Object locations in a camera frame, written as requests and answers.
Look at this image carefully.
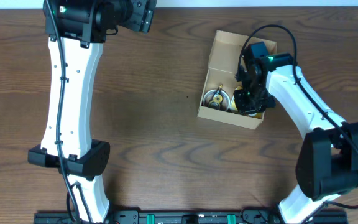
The yellow black correction tape dispenser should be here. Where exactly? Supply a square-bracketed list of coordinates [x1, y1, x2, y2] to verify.
[208, 84, 223, 110]

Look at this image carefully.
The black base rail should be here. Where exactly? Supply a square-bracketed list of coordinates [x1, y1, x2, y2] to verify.
[33, 209, 349, 224]

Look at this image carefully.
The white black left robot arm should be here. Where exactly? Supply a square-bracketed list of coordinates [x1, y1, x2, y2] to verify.
[28, 0, 157, 223]

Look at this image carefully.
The white masking tape roll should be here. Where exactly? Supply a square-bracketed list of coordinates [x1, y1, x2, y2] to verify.
[202, 90, 231, 111]

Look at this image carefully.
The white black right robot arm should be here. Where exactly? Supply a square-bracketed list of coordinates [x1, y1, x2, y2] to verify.
[234, 42, 358, 223]

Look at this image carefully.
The cardboard box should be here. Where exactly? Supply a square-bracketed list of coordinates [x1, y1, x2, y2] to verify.
[198, 30, 264, 129]

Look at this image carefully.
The yellow sticky note pad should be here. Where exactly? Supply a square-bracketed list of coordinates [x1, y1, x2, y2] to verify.
[229, 86, 264, 119]

